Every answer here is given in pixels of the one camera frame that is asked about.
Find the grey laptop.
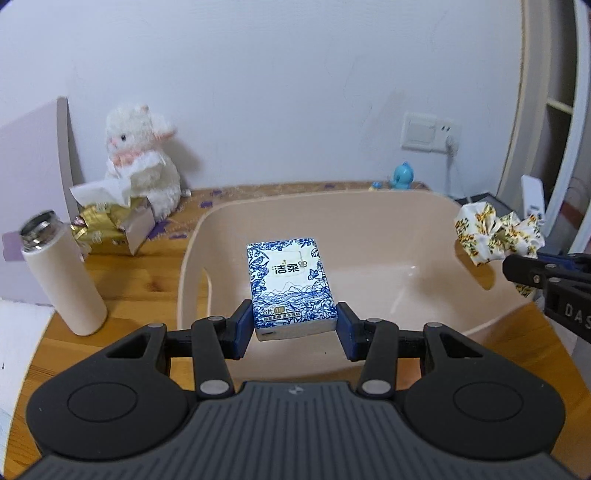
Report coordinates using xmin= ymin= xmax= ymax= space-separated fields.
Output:
xmin=454 ymin=192 xmax=513 ymax=217

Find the lilac headboard panel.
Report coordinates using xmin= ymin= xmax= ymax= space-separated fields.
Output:
xmin=0 ymin=97 xmax=78 ymax=305

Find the beige plastic storage bin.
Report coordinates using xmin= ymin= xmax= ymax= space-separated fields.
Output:
xmin=176 ymin=190 xmax=542 ymax=338

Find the white plush lamb toy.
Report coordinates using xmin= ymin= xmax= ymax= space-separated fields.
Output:
xmin=105 ymin=104 xmax=181 ymax=222

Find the cream thermos bottle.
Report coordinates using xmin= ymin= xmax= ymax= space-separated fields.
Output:
xmin=20 ymin=210 xmax=108 ymax=336

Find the white plug and cable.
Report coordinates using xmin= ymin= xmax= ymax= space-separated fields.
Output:
xmin=444 ymin=134 xmax=468 ymax=199

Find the gold tissue box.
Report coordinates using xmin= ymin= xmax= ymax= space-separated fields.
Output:
xmin=70 ymin=178 xmax=155 ymax=256

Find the white wardrobe shelf frame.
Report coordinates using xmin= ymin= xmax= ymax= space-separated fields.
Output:
xmin=497 ymin=1 xmax=590 ymax=253

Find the white wall switch socket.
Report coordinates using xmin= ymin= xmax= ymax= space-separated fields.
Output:
xmin=401 ymin=112 xmax=462 ymax=154

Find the blue bird figurine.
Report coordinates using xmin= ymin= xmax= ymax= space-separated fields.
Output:
xmin=370 ymin=162 xmax=414 ymax=191

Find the floral fabric scrunchie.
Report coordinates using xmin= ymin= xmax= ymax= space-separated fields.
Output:
xmin=452 ymin=202 xmax=546 ymax=297

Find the blue white tissue pack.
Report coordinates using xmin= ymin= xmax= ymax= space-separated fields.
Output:
xmin=246 ymin=238 xmax=337 ymax=341

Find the white phone stand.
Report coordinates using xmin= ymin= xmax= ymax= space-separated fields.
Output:
xmin=521 ymin=175 xmax=546 ymax=227

